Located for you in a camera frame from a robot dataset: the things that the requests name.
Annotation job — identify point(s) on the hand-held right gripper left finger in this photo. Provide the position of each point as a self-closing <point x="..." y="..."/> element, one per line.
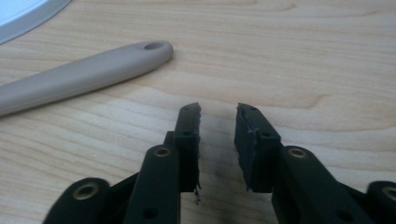
<point x="186" y="146"/>

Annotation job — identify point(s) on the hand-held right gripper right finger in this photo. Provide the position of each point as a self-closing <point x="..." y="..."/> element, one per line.
<point x="258" y="155"/>

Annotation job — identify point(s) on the white round plate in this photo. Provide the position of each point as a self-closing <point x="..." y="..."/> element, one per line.
<point x="21" y="14"/>

